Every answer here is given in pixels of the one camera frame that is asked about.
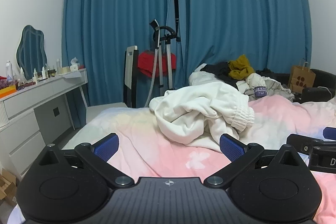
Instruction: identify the dark cloth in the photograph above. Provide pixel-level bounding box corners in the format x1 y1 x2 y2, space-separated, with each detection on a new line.
256 68 289 80

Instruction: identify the pastel pink blanket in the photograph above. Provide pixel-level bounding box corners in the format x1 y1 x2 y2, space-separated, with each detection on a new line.
8 94 336 224

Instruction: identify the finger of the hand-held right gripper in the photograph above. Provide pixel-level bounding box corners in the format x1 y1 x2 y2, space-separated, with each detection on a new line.
287 134 324 154
323 126 336 141

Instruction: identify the white backed chair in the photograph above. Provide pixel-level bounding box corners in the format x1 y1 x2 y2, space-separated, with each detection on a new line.
123 46 139 108

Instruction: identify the orange box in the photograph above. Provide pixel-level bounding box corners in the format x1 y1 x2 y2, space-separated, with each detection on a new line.
0 85 18 98

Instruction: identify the mustard yellow cloth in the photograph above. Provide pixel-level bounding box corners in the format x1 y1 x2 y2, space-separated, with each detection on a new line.
228 54 256 81

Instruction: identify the grey garment with purple label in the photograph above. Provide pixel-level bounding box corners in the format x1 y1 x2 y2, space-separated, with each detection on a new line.
236 73 295 102

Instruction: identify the blue curtain panel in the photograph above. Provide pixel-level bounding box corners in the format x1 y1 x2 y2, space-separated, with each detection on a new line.
175 0 311 93
62 0 180 109

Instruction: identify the white spray bottle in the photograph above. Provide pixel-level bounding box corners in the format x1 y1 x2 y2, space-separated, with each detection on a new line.
6 60 14 82

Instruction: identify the black cloth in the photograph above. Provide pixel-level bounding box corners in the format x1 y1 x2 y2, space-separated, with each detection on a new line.
201 61 237 83

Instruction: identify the red cloth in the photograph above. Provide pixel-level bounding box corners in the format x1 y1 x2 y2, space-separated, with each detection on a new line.
138 50 177 77

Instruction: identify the cardboard box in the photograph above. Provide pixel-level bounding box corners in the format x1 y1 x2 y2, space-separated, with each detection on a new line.
0 168 19 207

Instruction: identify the white fleece garment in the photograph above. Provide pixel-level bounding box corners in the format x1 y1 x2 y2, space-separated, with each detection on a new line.
150 81 256 153

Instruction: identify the brown paper bag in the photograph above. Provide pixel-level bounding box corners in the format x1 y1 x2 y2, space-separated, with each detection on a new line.
288 61 316 93

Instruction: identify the black armchair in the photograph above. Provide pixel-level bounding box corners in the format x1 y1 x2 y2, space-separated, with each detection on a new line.
289 69 336 104

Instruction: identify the tissue box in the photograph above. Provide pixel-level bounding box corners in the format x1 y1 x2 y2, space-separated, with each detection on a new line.
69 57 81 72

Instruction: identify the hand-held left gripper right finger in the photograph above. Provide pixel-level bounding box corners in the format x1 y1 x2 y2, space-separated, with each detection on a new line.
203 133 310 189

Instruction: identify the white crumpled garment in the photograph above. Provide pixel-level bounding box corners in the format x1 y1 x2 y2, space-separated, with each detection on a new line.
188 63 238 89

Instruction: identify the grey dressing table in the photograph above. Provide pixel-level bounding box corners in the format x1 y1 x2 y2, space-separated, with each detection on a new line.
0 68 88 180

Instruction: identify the wavy edged mirror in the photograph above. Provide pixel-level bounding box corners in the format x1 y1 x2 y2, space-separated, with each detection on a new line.
16 25 48 81

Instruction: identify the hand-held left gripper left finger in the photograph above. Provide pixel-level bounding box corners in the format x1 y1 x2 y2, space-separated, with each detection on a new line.
37 133 135 188

